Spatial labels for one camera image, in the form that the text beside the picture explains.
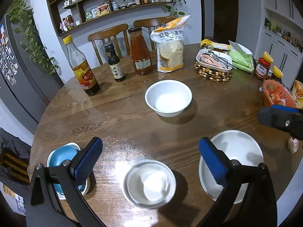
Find white round plate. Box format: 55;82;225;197
199;130;263;201

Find flour bag white orange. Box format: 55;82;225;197
150;15;190;73

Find beaded wooden trivet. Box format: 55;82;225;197
194;61;232;82

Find red sauce glass bottle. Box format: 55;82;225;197
128;27;152;76

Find wooden chair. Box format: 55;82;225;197
133;16;176;51
87;23;132;66

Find small red white packet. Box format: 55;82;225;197
288;136;299;154

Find yellow packet behind tray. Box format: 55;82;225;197
200;38;231;52

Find yellow snack box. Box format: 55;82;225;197
291;80;303;109

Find blue white patterned square plate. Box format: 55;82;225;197
46;142;91;201

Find green hanging plant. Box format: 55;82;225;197
7;0;59;74

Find red chili sauce jar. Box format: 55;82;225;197
255;58;271;80

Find large vinegar bottle yellow cap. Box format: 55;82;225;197
63;35;100;96

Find small dark soy sauce bottle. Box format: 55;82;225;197
104;42;125;82

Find wooden chair right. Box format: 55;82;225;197
133;16;176;51

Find white kitchen cabinet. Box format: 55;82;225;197
255;0;302;88

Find large white bowl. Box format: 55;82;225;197
145;80;193;118

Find yellow cap dark bottle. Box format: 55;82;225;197
268;65;283;84

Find green plastic bag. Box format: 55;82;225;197
228;41;254;73

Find small white bowl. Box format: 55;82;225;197
123;160;177;209

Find wooden chair left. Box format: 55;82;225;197
87;23;132;66

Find grey refrigerator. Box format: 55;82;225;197
1;15;63;134

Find white tray with utensils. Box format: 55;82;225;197
196;49;235;73

